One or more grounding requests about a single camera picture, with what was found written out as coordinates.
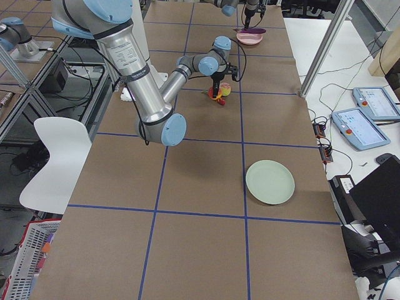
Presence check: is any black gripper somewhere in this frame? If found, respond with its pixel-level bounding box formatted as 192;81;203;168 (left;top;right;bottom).
244;6;256;29
211;72;224;98

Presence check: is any purple eggplant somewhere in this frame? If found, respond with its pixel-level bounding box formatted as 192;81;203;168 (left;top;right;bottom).
234;27;266;34

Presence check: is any red chili pepper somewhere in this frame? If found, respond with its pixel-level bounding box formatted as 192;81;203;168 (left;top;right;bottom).
201;91;226;106

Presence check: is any red pomegranate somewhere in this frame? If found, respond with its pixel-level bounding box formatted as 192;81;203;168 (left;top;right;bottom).
207;87;223;101

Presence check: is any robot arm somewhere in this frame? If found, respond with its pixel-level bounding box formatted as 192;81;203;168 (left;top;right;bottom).
205;0;267;30
52;1;231;146

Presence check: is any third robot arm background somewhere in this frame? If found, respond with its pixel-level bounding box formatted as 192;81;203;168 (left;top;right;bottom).
1;17;54;63

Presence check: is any peach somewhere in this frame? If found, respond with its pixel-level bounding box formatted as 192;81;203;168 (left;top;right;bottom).
219;82;231;97

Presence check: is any pink plate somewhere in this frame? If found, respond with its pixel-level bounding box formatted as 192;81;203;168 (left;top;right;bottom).
236;32;263;46

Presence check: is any green plate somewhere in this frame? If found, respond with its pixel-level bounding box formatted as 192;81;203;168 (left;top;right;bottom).
246;160;295;205

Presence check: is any orange terminal block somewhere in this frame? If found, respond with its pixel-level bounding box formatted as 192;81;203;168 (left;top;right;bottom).
312;122;333;164

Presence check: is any teach pendant near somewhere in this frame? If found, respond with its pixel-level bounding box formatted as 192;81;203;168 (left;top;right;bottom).
331;108;391;151

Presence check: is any teach pendant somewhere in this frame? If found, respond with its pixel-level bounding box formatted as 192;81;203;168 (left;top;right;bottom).
331;108;391;151
352;87;399;121

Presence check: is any white chair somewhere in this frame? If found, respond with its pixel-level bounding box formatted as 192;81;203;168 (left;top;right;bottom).
19;117;92;214

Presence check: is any teach pendant far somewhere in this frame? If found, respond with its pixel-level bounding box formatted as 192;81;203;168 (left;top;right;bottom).
352;87;399;121

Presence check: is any black laptop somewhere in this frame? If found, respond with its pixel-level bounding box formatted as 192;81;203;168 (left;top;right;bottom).
350;156;399;251

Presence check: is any red white plastic basket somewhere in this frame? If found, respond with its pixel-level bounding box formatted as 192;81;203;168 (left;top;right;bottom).
1;219;61;299

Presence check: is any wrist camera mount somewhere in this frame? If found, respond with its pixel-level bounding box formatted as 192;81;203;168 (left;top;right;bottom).
224;63;240;82

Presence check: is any aluminium frame post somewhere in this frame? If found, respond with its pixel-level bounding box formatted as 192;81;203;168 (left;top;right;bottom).
299;0;355;98

